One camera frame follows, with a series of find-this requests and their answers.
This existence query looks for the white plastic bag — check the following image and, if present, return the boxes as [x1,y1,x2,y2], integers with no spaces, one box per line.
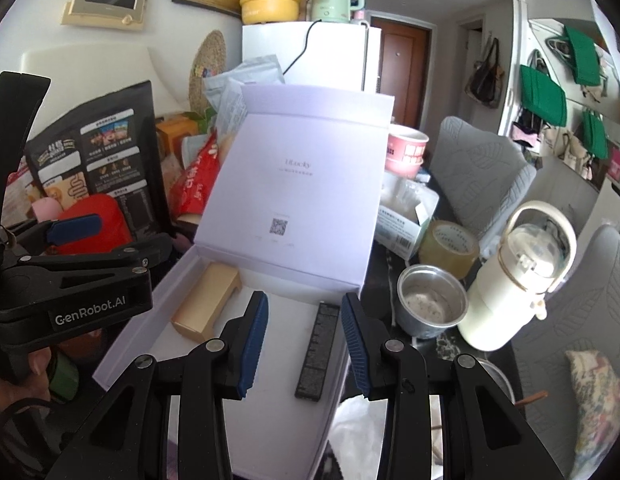
[334,399,391,480]

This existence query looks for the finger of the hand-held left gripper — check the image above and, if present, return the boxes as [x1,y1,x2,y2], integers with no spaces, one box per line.
[24,231,174,274]
[19,212,103,257]

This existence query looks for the white refrigerator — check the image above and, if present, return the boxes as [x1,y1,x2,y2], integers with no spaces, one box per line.
[241,20,383,97]

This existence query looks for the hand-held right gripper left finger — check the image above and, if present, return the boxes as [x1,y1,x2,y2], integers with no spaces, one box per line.
[45,290,271,480]

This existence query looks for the cream thermos bottle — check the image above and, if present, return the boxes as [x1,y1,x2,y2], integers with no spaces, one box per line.
[457,201,578,352]

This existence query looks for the floral pillow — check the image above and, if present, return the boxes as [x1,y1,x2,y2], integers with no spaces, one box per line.
[564,347,620,480]

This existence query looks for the pink soft item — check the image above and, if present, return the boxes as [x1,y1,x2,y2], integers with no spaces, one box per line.
[32,198,67,224]

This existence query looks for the person's left hand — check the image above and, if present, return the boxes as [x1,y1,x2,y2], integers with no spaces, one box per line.
[0,349,58,411]

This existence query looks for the black power cable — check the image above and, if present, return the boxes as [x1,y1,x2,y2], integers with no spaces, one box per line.
[282,19,325,77]

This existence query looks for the pink paper cup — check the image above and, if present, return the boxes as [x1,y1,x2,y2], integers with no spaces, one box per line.
[384,125,431,177]

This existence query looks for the metal bowl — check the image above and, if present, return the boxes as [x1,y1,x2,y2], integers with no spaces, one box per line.
[470,357,516,407]

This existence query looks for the hanging dark tote bags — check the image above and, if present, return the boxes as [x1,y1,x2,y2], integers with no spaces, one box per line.
[464,37,505,109]

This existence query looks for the brown door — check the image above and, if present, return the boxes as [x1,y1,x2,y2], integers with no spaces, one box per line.
[371,16,433,131]

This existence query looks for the grey cushioned chair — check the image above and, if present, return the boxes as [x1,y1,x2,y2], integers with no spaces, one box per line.
[510,225,620,466]
[429,116,539,242]

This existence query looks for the clear plastic packet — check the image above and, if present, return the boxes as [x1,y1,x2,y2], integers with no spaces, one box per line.
[216,77,251,137]

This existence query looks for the black printed snack bag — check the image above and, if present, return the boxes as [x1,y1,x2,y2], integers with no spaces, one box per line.
[25,80,171,241]

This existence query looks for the black rectangular strip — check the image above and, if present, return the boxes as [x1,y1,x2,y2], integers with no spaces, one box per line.
[295,301,341,402]

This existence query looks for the green tote bag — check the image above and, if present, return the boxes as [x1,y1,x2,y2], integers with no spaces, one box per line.
[582,110,611,159]
[563,25,602,87]
[520,64,568,127]

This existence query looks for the grey foil pouch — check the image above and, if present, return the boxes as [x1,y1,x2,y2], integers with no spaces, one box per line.
[202,55,287,111]

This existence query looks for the gold rectangular box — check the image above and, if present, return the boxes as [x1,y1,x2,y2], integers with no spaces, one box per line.
[171,262,242,343]

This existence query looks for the orange box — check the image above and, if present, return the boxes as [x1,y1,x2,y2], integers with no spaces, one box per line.
[156,116,199,159]

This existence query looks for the white open carton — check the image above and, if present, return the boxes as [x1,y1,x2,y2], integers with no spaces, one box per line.
[374,179,441,262]

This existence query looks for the round woven mat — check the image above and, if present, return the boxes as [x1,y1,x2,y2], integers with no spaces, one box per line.
[188,30,227,117]

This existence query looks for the red pouch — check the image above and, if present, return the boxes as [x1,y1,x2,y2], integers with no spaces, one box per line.
[54,192,136,257]

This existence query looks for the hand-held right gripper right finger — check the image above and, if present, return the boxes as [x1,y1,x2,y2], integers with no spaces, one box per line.
[340,291,565,480]

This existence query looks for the white gift box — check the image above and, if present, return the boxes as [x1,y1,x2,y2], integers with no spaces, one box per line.
[92,82,395,480]

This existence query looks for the red snack packet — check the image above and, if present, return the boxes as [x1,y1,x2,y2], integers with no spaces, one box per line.
[170,132,227,222]

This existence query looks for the clear tape roll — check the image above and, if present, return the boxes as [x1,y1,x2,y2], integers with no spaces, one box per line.
[419,220,480,281]

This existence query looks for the metal cup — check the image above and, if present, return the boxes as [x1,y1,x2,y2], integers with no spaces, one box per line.
[396,263,469,340]

